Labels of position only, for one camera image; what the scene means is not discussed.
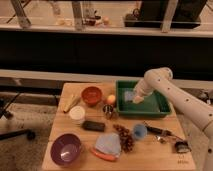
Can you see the black office chair base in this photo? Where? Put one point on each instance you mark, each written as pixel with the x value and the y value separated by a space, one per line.
pixel 30 134

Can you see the purple bowl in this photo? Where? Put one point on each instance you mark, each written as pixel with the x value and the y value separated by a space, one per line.
pixel 66 149

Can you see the blue cup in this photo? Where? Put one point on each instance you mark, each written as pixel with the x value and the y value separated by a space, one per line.
pixel 139 131

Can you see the red bowl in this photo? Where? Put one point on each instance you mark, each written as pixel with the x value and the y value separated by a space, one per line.
pixel 91 95

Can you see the bunch of dark grapes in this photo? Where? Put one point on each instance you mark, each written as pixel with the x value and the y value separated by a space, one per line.
pixel 126 139

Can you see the white cup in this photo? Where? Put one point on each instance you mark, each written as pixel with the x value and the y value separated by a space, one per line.
pixel 77 114

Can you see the green plastic tray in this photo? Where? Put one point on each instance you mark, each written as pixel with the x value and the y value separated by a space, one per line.
pixel 153 106

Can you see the light blue cloth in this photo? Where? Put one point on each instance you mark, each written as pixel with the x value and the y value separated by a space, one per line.
pixel 109 143

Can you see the small metal cup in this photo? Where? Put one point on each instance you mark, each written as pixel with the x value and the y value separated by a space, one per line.
pixel 108 111

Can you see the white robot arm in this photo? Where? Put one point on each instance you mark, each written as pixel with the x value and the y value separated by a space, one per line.
pixel 200 113

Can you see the black handled tool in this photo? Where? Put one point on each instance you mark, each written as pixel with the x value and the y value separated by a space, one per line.
pixel 158 131

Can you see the black rectangular block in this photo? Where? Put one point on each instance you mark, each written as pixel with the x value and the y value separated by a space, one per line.
pixel 93 126

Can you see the orange fruit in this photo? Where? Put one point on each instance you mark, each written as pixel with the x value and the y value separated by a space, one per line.
pixel 111 100

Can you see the wooden table board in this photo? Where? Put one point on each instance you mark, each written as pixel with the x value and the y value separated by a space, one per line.
pixel 147 155

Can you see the orange carrot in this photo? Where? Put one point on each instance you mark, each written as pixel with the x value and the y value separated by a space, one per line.
pixel 103 156

